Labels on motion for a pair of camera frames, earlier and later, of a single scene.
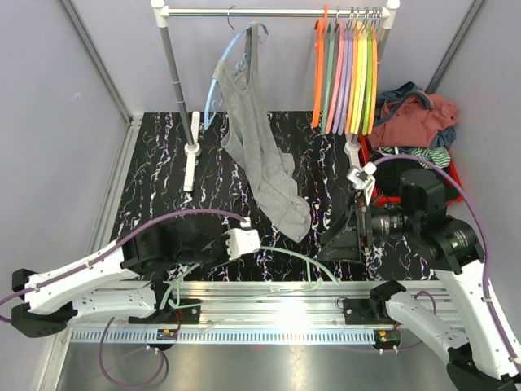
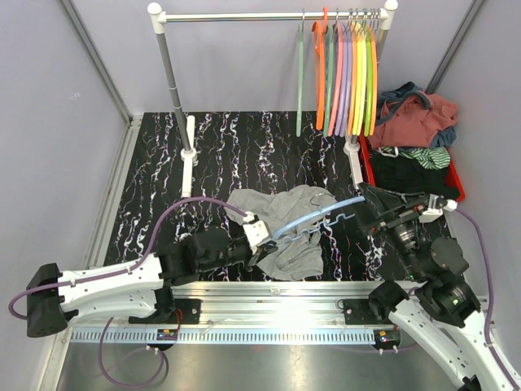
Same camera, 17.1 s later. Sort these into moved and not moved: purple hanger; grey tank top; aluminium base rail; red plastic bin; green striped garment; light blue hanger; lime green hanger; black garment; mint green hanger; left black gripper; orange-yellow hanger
Moved: mint green hanger; left black gripper; light blue hanger; grey tank top
Not moved: green striped garment; aluminium base rail; red plastic bin; orange-yellow hanger; purple hanger; black garment; lime green hanger
